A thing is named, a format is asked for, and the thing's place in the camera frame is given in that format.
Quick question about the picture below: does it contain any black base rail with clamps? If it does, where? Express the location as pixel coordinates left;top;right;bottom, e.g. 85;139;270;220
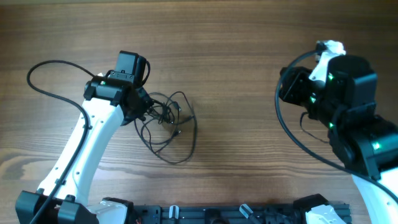
134;204;306;224

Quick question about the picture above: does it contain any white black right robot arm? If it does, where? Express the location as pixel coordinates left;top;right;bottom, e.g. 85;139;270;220
275;52;397;223

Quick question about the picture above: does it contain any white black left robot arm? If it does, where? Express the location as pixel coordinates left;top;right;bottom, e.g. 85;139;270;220
16;51;154;223

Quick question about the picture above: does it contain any black USB cable bundle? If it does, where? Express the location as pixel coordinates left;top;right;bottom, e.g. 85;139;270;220
133;90;198;165

